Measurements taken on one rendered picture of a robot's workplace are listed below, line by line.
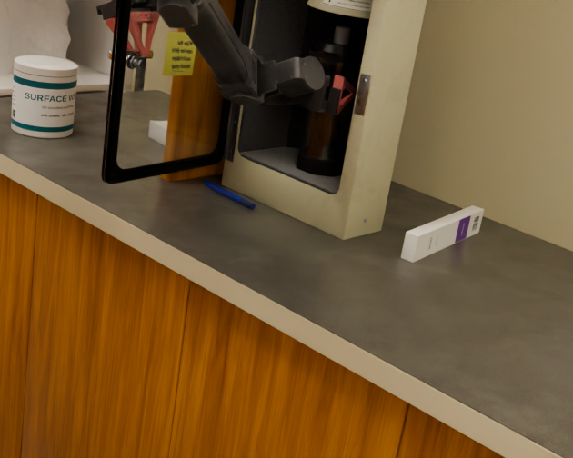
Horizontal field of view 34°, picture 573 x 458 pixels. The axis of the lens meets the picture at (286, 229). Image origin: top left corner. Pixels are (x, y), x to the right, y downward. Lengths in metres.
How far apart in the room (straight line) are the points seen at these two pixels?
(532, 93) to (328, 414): 0.83
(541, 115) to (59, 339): 1.04
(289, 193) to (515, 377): 0.62
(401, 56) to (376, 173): 0.21
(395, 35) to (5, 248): 0.92
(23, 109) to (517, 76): 1.00
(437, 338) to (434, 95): 0.80
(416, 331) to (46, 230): 0.81
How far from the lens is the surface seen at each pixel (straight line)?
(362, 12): 1.67
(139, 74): 1.60
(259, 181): 1.80
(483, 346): 1.39
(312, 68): 1.58
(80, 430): 1.94
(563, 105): 1.90
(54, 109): 2.04
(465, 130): 2.02
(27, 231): 1.94
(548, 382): 1.34
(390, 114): 1.67
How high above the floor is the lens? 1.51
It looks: 20 degrees down
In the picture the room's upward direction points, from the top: 9 degrees clockwise
